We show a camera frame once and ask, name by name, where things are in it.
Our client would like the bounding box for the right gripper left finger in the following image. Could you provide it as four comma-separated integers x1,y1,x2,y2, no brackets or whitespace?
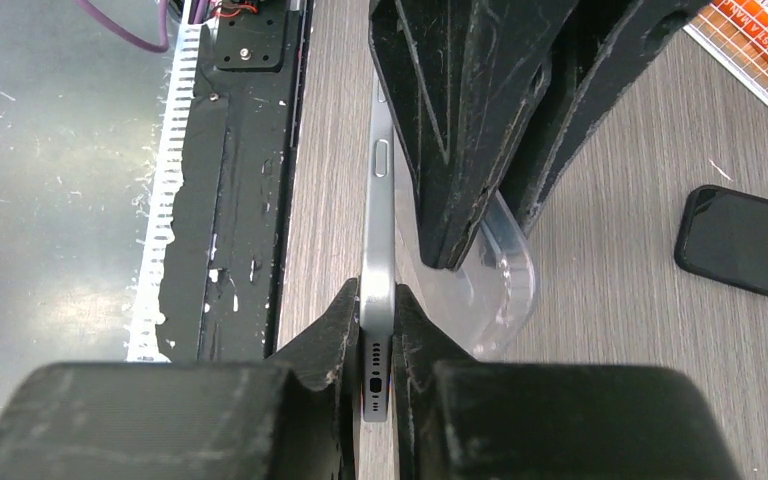
0,278,360,479

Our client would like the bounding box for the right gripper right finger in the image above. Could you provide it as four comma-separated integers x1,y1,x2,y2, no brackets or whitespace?
392,285,739,479

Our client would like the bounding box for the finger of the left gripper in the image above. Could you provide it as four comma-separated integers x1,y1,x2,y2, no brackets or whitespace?
500,0,705,233
369,1,577,270

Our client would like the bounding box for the clear phone case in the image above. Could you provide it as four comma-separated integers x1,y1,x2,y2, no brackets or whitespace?
394,150,538,360

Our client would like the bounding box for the black phone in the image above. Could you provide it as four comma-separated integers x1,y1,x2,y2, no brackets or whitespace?
359,76,396,423

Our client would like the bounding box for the black phone case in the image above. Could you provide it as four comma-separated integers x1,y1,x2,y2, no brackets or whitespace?
673,185,768,297

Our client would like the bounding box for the white wire shelf rack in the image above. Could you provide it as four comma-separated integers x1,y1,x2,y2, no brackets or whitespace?
684,2,768,108

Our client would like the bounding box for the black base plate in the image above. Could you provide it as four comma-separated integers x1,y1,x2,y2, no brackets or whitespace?
156,1,308,362

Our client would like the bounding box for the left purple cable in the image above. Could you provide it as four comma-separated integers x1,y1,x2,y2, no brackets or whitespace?
75,0,210,54

